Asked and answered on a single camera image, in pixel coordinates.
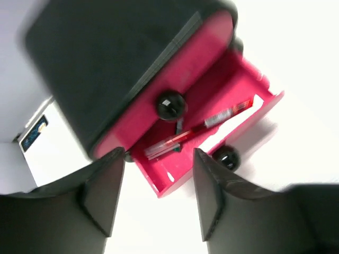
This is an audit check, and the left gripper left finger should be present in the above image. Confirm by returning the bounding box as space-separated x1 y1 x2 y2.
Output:
1 147 125 254

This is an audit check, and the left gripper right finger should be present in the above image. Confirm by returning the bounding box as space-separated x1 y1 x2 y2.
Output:
193 149 338 253

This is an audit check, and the pink drawer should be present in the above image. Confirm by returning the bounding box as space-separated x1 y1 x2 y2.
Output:
130 50 284 198
93 11 233 158

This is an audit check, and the red pen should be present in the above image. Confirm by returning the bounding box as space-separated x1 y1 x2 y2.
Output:
144 98 254 160

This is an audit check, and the green pen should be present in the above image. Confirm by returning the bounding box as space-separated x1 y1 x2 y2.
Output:
173 118 184 152

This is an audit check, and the pink top drawer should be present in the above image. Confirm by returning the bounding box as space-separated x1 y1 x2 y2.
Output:
93 11 233 158

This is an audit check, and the left corner label sticker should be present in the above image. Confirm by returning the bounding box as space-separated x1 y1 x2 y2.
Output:
19 115 49 153

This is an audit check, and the black drawer cabinet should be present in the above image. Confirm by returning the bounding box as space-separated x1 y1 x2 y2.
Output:
25 1 238 158

